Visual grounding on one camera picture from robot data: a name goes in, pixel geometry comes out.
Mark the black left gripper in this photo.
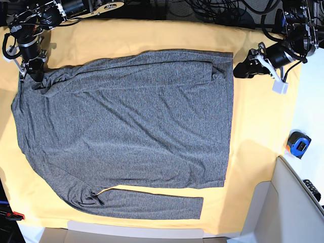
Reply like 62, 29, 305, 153
233, 43, 272, 78

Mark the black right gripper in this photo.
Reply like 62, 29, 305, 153
19, 56, 47, 83

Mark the grey long-sleeve T-shirt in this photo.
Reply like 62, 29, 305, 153
11, 50, 233, 220

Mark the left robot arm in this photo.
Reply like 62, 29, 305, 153
233, 1, 323, 83

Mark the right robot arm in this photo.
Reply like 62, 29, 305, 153
2, 0, 125, 82

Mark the yellow table cloth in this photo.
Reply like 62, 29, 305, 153
1, 20, 300, 234

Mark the blue black tape measure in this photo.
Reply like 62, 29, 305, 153
286, 131, 311, 159

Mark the red black clamp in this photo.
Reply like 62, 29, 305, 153
6, 212, 25, 221

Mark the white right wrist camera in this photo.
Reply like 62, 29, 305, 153
3, 45, 19, 62

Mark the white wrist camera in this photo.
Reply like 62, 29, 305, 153
3, 45, 19, 62
272, 81, 289, 94

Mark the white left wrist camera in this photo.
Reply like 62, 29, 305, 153
272, 81, 289, 94

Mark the black perforated strap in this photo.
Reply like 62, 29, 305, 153
302, 179, 322, 203

